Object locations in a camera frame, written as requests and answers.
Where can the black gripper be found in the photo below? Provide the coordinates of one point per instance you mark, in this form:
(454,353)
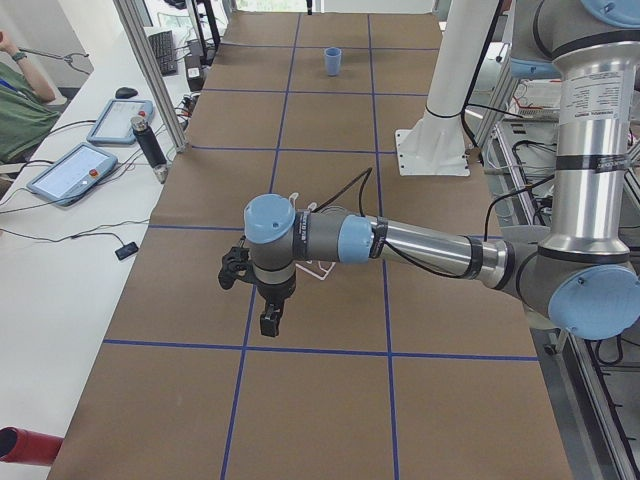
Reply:
(276,292)

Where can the white wire cup holder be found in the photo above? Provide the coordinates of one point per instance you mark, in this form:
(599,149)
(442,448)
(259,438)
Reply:
(317,269)

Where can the light blue plastic cup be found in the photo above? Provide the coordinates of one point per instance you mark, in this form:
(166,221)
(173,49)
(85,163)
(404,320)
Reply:
(332,61)

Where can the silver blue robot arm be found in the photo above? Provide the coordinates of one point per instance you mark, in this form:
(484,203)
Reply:
(579,275)

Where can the small black puck device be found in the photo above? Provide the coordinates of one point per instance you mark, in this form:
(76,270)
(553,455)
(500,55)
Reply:
(126,251)

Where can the black water bottle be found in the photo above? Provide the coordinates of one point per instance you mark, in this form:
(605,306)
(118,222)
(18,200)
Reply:
(148,142)

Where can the near teach pendant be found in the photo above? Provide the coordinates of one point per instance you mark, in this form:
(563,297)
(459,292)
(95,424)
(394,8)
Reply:
(73,175)

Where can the teach pendant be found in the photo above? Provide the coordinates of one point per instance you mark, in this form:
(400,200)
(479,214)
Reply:
(113,126)
(73,175)

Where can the far teach pendant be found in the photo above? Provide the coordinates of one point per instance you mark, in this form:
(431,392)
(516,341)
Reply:
(113,126)

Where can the black computer mouse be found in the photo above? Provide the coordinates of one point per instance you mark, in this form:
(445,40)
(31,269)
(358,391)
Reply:
(125,93)

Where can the red cylinder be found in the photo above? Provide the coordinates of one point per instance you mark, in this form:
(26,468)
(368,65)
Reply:
(28,447)

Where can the black keyboard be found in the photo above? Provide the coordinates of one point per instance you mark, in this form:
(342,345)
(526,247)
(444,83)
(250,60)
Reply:
(164,51)

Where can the person in green shirt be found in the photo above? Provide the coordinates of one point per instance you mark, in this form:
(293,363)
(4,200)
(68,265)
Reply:
(25,118)

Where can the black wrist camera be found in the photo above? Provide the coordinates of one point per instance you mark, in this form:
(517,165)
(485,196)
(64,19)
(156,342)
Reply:
(236,266)

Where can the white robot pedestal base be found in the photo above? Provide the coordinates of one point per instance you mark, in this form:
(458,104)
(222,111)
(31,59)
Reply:
(435,146)

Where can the aluminium frame post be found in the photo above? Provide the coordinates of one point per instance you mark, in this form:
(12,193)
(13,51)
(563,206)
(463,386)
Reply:
(131,21)

